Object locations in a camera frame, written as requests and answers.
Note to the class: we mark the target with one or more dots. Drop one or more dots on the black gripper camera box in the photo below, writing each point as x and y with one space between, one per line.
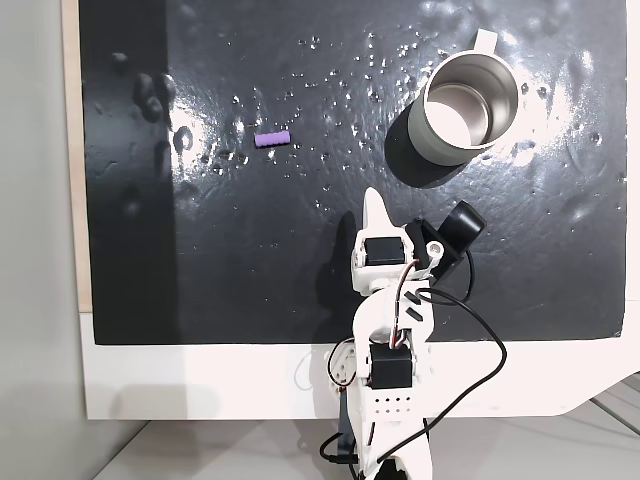
457 227

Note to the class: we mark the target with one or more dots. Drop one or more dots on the black shiny table mat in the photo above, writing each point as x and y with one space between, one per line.
280 240

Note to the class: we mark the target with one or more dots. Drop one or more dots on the beige cardboard sheet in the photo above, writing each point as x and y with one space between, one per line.
75 165

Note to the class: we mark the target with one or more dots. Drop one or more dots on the black table clamp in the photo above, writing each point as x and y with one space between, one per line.
345 435

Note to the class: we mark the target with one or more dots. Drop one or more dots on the purple rubber pen grip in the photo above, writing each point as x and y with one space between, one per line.
272 139

